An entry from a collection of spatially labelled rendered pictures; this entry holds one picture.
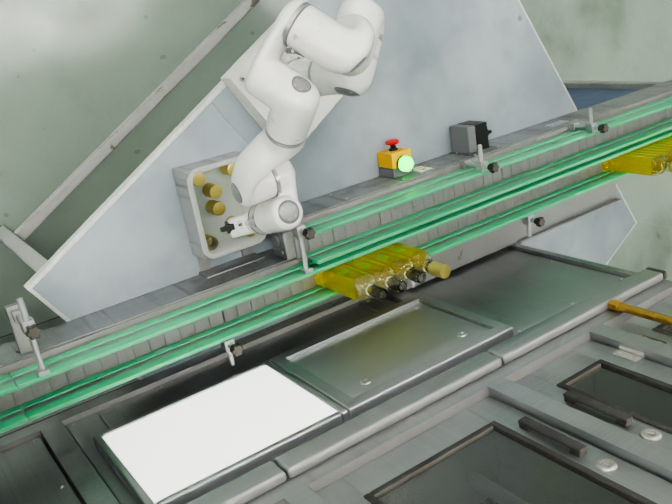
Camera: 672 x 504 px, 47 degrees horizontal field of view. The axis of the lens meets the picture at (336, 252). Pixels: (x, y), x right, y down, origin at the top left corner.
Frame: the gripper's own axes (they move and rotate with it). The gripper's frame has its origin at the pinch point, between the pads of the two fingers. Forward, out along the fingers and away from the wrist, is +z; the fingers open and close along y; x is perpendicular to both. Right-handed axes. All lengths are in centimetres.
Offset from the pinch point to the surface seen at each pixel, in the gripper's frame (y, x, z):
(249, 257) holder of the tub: 4.5, -9.2, 9.4
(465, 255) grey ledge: 68, -28, 4
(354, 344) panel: 13.7, -35.2, -14.7
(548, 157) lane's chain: 105, -8, -1
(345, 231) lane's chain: 28.1, -9.8, -0.9
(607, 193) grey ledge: 132, -26, 4
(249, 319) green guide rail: -4.8, -22.7, -1.5
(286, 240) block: 10.3, -7.2, -2.3
